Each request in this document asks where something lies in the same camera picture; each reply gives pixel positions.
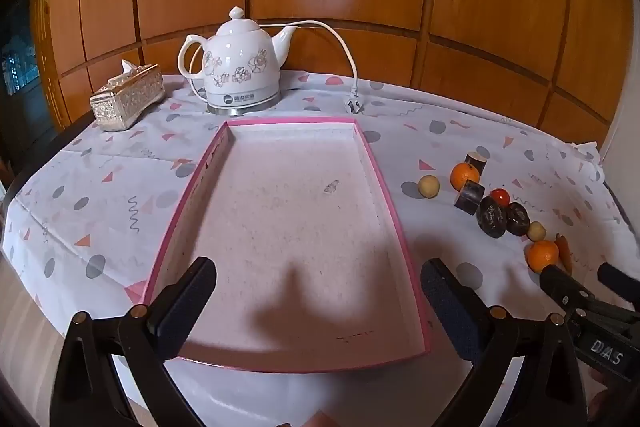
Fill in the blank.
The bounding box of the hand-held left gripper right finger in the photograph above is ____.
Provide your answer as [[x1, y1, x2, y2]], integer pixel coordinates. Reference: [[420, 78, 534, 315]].
[[420, 258, 588, 427]]

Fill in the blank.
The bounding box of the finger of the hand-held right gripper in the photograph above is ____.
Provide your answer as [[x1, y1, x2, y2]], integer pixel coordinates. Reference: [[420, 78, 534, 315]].
[[539, 263, 593, 324], [597, 262, 640, 310]]

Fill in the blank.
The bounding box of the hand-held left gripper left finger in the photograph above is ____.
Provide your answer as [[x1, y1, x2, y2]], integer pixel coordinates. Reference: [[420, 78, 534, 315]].
[[49, 256, 218, 427]]

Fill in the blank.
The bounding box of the small orange carrot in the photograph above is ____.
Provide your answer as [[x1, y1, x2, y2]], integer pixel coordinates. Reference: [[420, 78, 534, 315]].
[[555, 233, 573, 275]]

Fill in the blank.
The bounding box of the orange tangerine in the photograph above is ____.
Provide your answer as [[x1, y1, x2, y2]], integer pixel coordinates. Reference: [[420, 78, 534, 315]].
[[525, 240, 559, 273], [449, 163, 481, 190]]

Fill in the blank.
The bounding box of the pink shallow tray box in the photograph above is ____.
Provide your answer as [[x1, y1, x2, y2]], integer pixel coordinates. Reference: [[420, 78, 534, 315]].
[[141, 118, 433, 375]]

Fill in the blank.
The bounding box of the white patterned tablecloth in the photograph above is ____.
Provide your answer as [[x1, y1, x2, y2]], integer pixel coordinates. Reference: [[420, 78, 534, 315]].
[[0, 69, 626, 427]]

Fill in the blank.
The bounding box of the white kettle base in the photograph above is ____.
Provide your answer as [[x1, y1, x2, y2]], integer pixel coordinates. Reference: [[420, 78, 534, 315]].
[[194, 82, 282, 116]]

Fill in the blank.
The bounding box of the silver ornate tissue box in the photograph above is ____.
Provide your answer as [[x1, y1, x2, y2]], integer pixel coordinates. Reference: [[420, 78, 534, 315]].
[[89, 59, 166, 132]]

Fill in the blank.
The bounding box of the white floral ceramic kettle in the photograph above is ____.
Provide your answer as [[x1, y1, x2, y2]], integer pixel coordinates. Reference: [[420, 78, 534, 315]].
[[178, 6, 297, 102]]

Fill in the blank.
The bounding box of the dark window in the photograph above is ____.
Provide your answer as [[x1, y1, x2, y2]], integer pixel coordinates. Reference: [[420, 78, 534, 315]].
[[0, 0, 51, 108]]

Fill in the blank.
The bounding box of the white power cable with plug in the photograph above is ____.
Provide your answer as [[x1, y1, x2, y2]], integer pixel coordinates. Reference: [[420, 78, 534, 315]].
[[260, 20, 366, 115]]

